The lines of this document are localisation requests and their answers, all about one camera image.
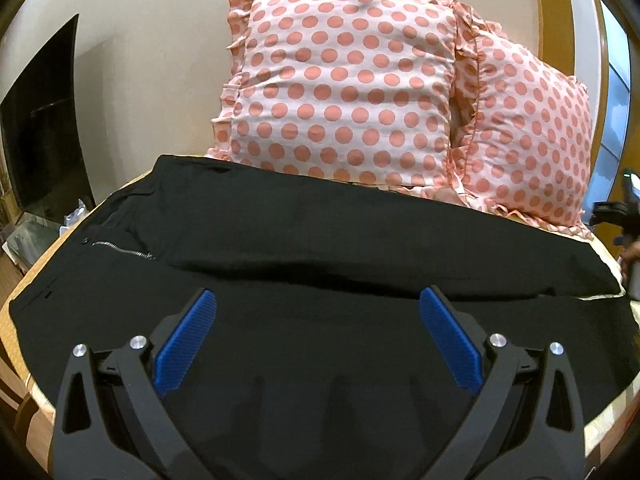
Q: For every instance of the clutter on side table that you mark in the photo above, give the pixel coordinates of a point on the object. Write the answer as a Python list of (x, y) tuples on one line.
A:
[(26, 242)]

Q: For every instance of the black pants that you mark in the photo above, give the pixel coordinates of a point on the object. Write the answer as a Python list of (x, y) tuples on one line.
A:
[(318, 365)]

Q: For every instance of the right polka dot pillow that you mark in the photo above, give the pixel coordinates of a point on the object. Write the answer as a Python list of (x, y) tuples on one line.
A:
[(522, 150)]

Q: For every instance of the wooden framed window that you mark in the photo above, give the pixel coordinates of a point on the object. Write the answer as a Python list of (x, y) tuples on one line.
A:
[(591, 40)]

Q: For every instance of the black television screen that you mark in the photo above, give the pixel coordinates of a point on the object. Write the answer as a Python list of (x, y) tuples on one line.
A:
[(39, 132)]

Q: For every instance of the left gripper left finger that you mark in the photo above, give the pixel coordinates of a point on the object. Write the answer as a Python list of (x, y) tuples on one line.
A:
[(111, 421)]

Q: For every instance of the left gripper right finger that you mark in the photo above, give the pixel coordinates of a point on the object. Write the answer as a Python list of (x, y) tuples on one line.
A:
[(525, 420)]

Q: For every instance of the person's right hand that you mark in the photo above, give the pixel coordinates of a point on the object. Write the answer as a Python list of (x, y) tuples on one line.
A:
[(628, 257)]

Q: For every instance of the polka dot pillow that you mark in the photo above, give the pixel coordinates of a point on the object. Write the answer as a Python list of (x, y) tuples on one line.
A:
[(357, 91), (522, 150)]

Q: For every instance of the left polka dot pillow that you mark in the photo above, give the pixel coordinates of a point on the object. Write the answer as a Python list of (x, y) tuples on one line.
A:
[(357, 91)]

